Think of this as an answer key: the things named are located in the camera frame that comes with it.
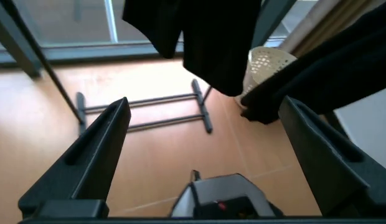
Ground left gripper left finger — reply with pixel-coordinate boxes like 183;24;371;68
17;96;132;218

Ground beige curtain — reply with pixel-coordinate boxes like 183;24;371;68
278;0;384;59

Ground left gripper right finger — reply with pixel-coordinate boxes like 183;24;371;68
278;95;386;218

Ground black garment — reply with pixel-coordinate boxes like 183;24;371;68
240;0;386;126

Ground white laundry basket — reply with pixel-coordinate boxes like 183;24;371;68
242;45;298;105

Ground black clothes rack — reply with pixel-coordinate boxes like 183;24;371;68
6;0;214;135

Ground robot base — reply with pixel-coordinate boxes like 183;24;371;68
169;169;284;218

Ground black shorts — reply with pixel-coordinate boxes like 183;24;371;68
122;0;263;97

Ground window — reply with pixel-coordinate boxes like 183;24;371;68
0;0;320;78

